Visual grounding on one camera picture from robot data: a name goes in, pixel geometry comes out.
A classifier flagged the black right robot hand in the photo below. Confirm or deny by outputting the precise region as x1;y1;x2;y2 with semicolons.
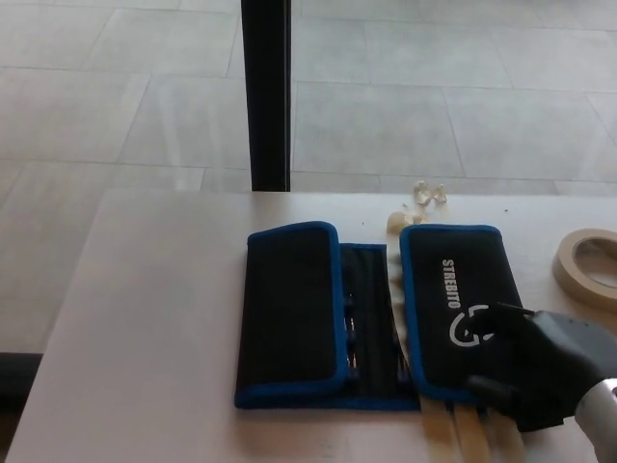
464;301;617;434

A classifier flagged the black blue-trimmed toolkit roll case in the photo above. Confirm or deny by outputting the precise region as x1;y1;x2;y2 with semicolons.
233;220;525;414

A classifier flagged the beige masking tape roll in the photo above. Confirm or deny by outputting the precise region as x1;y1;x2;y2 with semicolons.
551;227;617;313

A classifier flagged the black vertical window post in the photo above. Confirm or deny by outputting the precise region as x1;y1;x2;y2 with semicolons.
240;0;292;193

